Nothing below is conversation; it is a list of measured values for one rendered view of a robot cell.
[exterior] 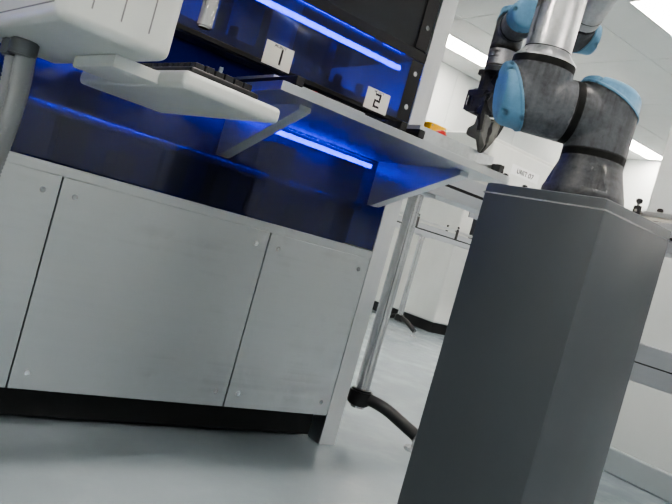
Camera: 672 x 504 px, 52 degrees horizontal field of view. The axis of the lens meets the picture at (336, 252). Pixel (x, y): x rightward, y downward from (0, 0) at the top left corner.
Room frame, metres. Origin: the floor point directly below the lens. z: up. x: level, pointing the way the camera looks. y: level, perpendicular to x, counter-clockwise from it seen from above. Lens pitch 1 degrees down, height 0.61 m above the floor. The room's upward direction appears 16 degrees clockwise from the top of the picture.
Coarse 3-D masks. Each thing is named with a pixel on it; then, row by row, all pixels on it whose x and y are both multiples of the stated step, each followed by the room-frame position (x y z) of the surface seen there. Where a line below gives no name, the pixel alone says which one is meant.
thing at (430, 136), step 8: (408, 128) 1.63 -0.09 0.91; (416, 128) 1.61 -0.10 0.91; (424, 128) 1.60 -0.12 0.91; (424, 136) 1.61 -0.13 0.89; (432, 136) 1.62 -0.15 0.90; (440, 136) 1.64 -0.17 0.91; (440, 144) 1.64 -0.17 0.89; (448, 144) 1.65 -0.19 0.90; (456, 144) 1.67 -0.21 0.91; (464, 144) 1.68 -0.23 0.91; (456, 152) 1.67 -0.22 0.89; (464, 152) 1.69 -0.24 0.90; (472, 152) 1.70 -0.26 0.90; (472, 160) 1.71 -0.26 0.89; (480, 160) 1.72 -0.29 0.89; (488, 160) 1.74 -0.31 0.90
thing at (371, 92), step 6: (372, 90) 1.96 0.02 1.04; (378, 90) 1.97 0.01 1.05; (366, 96) 1.95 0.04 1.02; (372, 96) 1.96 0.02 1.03; (378, 96) 1.98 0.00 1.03; (384, 96) 1.99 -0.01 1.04; (390, 96) 2.00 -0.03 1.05; (366, 102) 1.96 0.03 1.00; (372, 102) 1.97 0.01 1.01; (384, 102) 1.99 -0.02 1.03; (372, 108) 1.97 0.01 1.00; (378, 108) 1.98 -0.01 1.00; (384, 108) 1.99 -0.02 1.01; (384, 114) 2.00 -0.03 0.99
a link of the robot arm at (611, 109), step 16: (592, 80) 1.26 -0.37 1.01; (608, 80) 1.24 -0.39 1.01; (592, 96) 1.24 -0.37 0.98; (608, 96) 1.24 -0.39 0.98; (624, 96) 1.23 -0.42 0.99; (576, 112) 1.23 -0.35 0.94; (592, 112) 1.23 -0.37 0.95; (608, 112) 1.23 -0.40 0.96; (624, 112) 1.23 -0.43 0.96; (576, 128) 1.24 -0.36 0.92; (592, 128) 1.24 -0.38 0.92; (608, 128) 1.23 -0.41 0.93; (624, 128) 1.24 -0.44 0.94; (576, 144) 1.26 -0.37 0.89; (592, 144) 1.24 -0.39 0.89; (608, 144) 1.23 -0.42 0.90; (624, 144) 1.24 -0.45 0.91
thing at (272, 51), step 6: (270, 42) 1.76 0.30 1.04; (270, 48) 1.76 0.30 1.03; (276, 48) 1.77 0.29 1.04; (282, 48) 1.78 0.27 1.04; (264, 54) 1.75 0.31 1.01; (270, 54) 1.76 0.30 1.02; (276, 54) 1.77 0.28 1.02; (288, 54) 1.79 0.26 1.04; (264, 60) 1.76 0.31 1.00; (270, 60) 1.77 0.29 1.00; (276, 60) 1.77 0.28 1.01; (282, 60) 1.78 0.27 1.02; (288, 60) 1.79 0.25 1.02; (276, 66) 1.78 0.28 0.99; (282, 66) 1.79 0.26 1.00; (288, 66) 1.80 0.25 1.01; (288, 72) 1.80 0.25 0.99
